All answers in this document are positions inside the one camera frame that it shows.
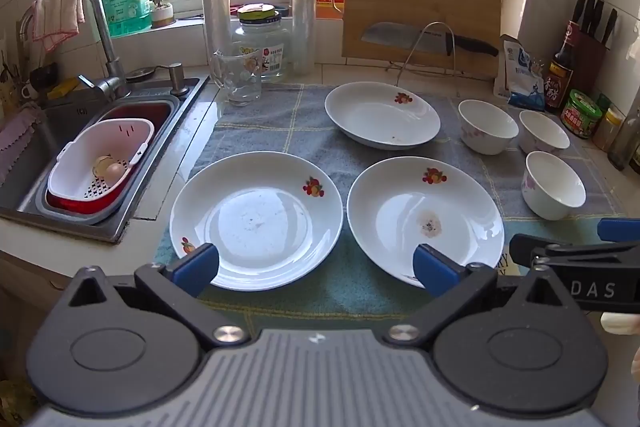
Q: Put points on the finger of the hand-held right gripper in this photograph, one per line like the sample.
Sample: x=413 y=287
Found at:
x=620 y=229
x=575 y=254

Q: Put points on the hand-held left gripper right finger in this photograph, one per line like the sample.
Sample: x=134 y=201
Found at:
x=435 y=269

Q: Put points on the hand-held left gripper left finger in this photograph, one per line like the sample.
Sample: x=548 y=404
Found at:
x=195 y=267

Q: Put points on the white floral bowl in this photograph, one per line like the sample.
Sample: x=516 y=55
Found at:
x=545 y=129
x=487 y=117
x=552 y=187

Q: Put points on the white fruit print plate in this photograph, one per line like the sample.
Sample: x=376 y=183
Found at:
x=400 y=207
x=380 y=117
x=260 y=217

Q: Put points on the person's right hand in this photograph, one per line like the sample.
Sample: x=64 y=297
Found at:
x=622 y=323

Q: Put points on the clear glass bottle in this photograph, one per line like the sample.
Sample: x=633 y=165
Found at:
x=625 y=137

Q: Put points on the small spice jar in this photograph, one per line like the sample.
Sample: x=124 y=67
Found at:
x=607 y=129

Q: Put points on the green lidded sauce jar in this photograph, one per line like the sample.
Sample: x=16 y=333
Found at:
x=580 y=117

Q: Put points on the brown egg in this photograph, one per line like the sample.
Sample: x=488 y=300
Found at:
x=115 y=173

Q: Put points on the small green capped jar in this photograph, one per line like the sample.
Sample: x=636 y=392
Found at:
x=603 y=101

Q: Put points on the ginger piece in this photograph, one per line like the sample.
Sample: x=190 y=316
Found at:
x=100 y=165

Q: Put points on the white colander red basin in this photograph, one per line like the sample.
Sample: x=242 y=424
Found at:
x=65 y=202

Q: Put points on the white plastic colander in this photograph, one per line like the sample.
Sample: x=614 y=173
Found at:
x=75 y=167

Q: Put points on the dark soy sauce bottle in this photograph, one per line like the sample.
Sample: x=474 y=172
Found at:
x=559 y=82

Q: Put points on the grey and teal checked towel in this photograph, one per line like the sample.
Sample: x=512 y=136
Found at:
x=300 y=132

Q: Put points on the brown knife block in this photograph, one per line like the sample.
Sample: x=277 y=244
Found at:
x=592 y=52

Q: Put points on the white and blue salt bag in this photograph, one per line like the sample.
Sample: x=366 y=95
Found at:
x=522 y=77

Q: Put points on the clear glass mug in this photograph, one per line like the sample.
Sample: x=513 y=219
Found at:
x=240 y=82

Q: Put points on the stainless steel sink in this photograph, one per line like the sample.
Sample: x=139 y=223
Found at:
x=65 y=122

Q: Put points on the metal sink drain plug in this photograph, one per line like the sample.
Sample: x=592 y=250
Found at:
x=142 y=73

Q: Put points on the yellow sponge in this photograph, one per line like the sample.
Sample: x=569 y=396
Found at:
x=62 y=88

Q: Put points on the purple cleaning cloth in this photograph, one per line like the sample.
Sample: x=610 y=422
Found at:
x=15 y=132

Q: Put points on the glass jar with green lid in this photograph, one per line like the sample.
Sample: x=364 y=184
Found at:
x=272 y=52

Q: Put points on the black container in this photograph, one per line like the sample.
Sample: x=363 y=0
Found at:
x=42 y=77

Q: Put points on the metal kitchen faucet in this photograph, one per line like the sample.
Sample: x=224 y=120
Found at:
x=102 y=32

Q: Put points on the small potted figurine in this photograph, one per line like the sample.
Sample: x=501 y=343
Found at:
x=162 y=14

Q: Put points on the blue plastic object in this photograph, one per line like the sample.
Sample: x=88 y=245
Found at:
x=281 y=11

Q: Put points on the tall plastic wrap roll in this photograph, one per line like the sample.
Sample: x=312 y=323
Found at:
x=304 y=7

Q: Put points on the white and pink dishcloth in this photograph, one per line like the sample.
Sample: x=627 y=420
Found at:
x=55 y=14

